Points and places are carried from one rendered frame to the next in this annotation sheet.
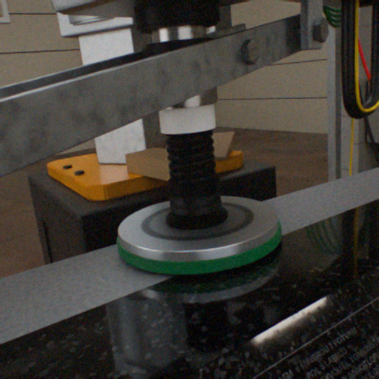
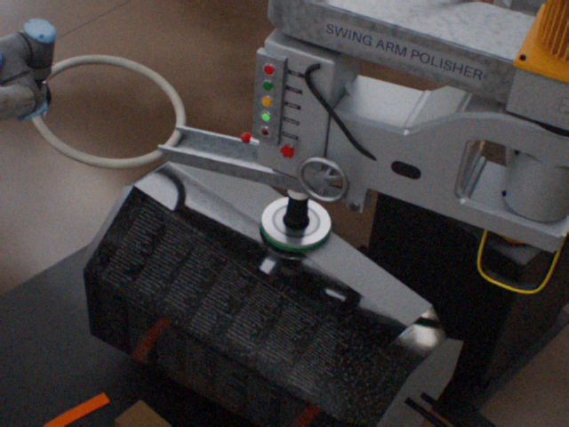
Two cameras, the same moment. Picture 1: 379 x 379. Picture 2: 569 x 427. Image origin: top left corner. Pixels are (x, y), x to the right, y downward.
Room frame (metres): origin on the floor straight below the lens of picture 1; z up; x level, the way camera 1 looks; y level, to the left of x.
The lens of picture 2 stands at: (-0.19, -1.96, 2.86)
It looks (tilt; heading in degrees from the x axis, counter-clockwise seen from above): 44 degrees down; 70
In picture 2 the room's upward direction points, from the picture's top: 5 degrees clockwise
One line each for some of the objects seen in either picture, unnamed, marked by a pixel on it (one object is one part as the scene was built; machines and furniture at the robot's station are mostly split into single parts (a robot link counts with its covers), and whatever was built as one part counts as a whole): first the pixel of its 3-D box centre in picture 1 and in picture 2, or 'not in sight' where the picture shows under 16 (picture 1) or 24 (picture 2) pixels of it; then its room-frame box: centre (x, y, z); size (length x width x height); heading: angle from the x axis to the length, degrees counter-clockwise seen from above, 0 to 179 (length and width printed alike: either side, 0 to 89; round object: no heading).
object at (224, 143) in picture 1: (214, 146); not in sight; (1.28, -0.09, 0.80); 0.20 x 0.10 x 0.05; 165
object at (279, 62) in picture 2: not in sight; (269, 98); (0.42, -0.05, 1.35); 0.08 x 0.03 x 0.28; 139
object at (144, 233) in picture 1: (197, 223); (296, 221); (0.55, -0.01, 0.83); 0.21 x 0.21 x 0.01
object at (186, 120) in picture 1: (186, 115); (300, 187); (0.55, -0.01, 0.97); 0.07 x 0.07 x 0.04
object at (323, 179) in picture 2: not in sight; (327, 172); (0.56, -0.18, 1.18); 0.15 x 0.10 x 0.15; 139
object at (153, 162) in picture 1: (162, 163); not in sight; (1.10, 0.06, 0.81); 0.20 x 0.10 x 0.05; 37
